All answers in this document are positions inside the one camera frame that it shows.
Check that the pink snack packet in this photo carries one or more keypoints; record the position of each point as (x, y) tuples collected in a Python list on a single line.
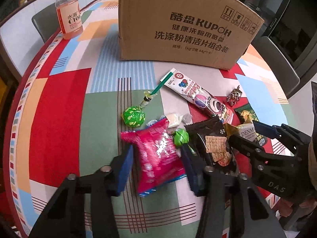
[(158, 158)]

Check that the black cracker packet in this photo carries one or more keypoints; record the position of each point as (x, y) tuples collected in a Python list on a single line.
[(215, 151)]

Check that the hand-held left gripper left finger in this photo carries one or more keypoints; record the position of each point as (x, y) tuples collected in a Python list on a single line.
[(125, 168)]

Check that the small green wrapped candy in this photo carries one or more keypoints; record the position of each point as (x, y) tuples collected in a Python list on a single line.
[(180, 137)]

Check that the green wrapped lollipop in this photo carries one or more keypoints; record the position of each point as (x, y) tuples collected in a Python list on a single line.
[(132, 116)]

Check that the red foil wrapped candy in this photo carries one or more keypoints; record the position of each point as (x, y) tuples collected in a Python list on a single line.
[(234, 96)]

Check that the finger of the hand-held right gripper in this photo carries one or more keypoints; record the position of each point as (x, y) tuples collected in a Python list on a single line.
[(262, 129), (247, 149)]

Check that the long white cookie packet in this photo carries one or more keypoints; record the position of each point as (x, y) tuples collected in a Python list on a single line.
[(195, 96)]

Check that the dark glass door cabinet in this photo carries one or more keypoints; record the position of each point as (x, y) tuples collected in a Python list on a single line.
[(279, 10)]

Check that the dark green biscuit packet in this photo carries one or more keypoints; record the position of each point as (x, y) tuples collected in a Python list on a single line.
[(247, 134)]

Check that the person's right hand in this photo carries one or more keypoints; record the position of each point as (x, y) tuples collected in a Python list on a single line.
[(302, 207)]

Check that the dark grey chair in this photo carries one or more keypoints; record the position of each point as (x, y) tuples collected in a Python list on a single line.
[(275, 64)]

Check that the colourful patterned tablecloth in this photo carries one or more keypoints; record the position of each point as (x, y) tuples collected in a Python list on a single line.
[(62, 99)]

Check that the white wrapped candy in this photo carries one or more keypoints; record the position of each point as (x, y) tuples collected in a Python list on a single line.
[(172, 120)]

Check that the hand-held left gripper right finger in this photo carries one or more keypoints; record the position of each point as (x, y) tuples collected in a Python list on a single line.
[(190, 173)]

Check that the brown cardboard box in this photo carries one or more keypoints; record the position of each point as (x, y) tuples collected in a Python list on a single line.
[(188, 17)]

